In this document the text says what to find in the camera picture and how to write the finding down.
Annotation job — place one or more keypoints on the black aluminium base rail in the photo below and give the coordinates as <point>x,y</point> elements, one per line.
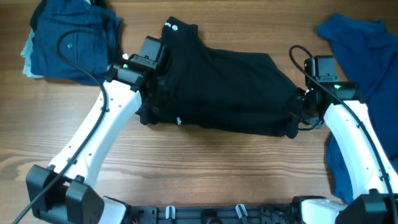
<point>240,213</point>

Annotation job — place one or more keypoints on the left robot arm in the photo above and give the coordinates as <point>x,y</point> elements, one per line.
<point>64,191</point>

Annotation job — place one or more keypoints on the folded dark blue shirt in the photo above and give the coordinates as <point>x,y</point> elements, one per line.
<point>74,40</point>

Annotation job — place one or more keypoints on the blue t-shirt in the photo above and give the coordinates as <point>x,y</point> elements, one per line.
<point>367,53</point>

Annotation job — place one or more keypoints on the black t-shirt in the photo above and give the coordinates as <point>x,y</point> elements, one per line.
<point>220,89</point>

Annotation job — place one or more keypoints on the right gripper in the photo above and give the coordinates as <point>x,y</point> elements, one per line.
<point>304,111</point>

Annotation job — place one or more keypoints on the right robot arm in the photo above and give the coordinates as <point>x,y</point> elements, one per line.
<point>340,106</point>

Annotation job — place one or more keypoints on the folded light grey garment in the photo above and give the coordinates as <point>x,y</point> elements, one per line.
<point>25,54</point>

